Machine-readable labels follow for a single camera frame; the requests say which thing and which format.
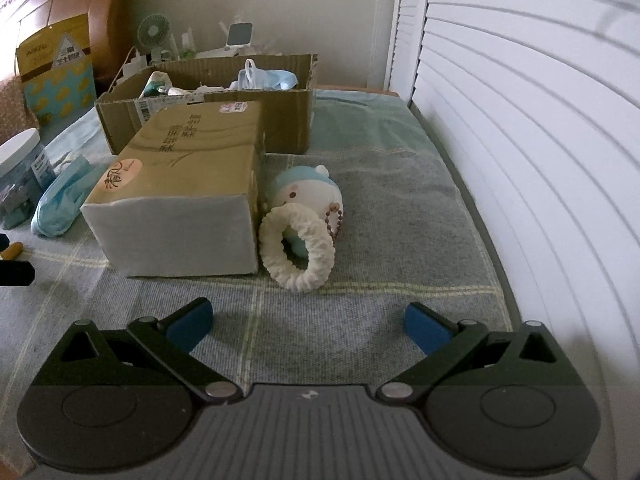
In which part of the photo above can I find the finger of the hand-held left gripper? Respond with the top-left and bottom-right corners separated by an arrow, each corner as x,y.
0,259 -> 36,288

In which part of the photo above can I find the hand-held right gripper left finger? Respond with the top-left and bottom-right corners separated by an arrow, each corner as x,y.
57,296 -> 241,404

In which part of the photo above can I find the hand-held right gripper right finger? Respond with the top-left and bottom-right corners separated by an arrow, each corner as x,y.
376,301 -> 568,404

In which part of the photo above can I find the white knitted scrunchie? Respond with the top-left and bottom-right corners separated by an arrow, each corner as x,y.
258,206 -> 335,293

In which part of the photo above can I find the blue and white plush toy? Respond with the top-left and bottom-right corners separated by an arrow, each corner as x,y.
267,165 -> 346,261

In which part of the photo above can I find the cardboard box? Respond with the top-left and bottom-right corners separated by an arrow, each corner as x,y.
95,53 -> 319,157

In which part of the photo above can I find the white tissue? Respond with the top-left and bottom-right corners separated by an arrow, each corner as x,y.
170,82 -> 236,97

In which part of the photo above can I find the blue face mask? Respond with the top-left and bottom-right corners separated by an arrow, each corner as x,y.
30,155 -> 96,237
230,59 -> 300,92

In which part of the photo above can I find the folded blue face mask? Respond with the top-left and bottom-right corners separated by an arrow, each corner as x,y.
30,155 -> 96,237

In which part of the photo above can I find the blue grey plaid blanket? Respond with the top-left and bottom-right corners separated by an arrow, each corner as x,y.
0,87 -> 513,391

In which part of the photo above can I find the clear jar with white lid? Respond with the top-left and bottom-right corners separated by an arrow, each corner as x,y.
0,128 -> 56,231

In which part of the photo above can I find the brown floral cloth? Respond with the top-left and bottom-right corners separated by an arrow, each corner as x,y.
0,77 -> 38,136

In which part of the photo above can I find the brown paper tissue pack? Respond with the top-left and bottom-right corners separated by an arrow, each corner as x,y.
81,100 -> 266,278

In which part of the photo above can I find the yellow paper bag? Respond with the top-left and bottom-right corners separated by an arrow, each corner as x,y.
15,14 -> 98,128

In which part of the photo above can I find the white power strip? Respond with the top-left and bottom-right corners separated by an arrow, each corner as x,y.
120,47 -> 148,78

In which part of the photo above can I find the white louvered closet door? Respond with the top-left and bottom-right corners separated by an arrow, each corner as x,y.
410,0 -> 640,391
385,0 -> 433,106

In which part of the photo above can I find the small green desk fan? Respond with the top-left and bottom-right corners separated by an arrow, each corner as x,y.
136,14 -> 176,66

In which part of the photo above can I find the white stand with grey device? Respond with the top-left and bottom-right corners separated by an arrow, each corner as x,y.
225,21 -> 256,53

